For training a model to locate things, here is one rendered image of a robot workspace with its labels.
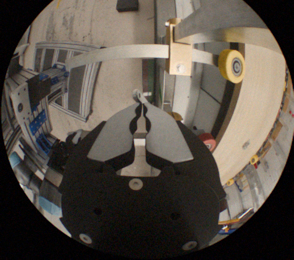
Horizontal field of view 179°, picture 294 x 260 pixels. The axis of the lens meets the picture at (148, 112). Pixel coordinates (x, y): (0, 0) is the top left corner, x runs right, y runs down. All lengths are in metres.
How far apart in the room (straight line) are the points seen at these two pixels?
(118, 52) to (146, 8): 1.02
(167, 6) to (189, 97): 0.44
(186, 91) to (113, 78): 0.83
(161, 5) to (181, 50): 0.27
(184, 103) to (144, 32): 0.81
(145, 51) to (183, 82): 0.32
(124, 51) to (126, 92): 0.97
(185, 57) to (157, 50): 0.06
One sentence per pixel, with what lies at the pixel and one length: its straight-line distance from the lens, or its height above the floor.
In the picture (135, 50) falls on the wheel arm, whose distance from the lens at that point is 0.23.
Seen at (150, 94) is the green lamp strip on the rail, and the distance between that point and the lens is 0.41.
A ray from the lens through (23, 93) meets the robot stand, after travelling 0.45.
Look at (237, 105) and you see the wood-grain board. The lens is 0.32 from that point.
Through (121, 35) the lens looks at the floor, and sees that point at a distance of 1.13.
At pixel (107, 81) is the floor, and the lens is 1.19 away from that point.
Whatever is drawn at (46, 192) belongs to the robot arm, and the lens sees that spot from 0.32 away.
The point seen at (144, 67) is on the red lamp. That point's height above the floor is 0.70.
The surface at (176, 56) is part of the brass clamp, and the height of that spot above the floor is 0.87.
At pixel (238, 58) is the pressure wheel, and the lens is 0.27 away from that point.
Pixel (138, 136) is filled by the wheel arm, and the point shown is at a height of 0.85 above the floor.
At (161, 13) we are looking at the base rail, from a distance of 0.42.
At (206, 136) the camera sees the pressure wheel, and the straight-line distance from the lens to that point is 0.33.
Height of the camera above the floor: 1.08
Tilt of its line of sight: 59 degrees down
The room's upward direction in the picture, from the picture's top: 178 degrees clockwise
